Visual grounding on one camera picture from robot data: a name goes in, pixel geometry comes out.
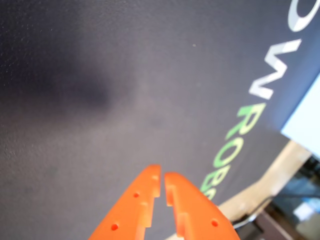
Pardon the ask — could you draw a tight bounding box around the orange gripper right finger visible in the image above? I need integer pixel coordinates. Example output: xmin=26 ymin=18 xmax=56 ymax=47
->
xmin=163 ymin=171 xmax=243 ymax=240

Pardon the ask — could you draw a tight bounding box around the dark mat with WOWROBO print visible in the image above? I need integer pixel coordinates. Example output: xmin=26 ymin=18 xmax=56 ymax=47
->
xmin=0 ymin=0 xmax=320 ymax=240

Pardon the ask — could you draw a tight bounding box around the dark background furniture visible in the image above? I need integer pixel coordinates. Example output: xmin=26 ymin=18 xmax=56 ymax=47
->
xmin=234 ymin=153 xmax=320 ymax=240

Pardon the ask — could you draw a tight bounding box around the white open box bin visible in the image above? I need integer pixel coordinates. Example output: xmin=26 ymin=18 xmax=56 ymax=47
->
xmin=280 ymin=72 xmax=320 ymax=157

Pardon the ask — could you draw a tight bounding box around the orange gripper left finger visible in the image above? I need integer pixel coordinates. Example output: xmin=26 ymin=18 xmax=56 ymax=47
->
xmin=87 ymin=163 xmax=162 ymax=240

